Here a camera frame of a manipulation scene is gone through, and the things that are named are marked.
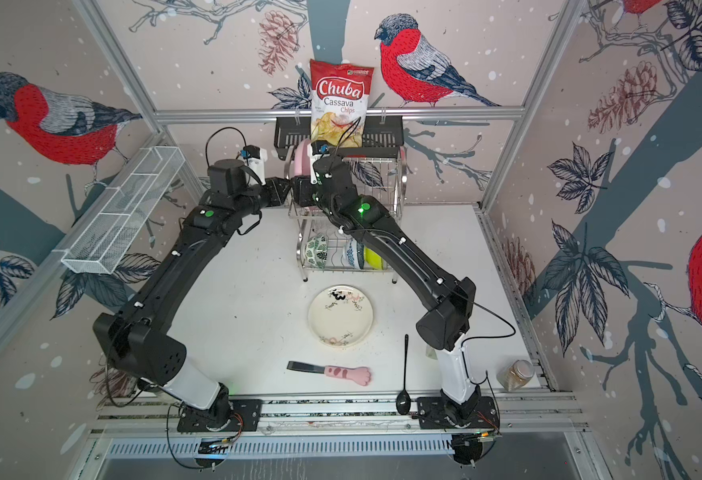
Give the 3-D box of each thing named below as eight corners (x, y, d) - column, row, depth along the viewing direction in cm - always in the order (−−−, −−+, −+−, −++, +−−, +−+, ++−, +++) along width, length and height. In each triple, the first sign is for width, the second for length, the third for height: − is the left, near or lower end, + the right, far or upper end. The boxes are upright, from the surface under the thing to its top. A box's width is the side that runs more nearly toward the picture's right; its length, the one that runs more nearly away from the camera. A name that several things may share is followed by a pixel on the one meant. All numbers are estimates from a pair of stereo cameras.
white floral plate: (305, 346, 86) (304, 343, 84) (312, 289, 99) (311, 285, 97) (373, 346, 86) (373, 343, 84) (371, 289, 99) (372, 285, 97)
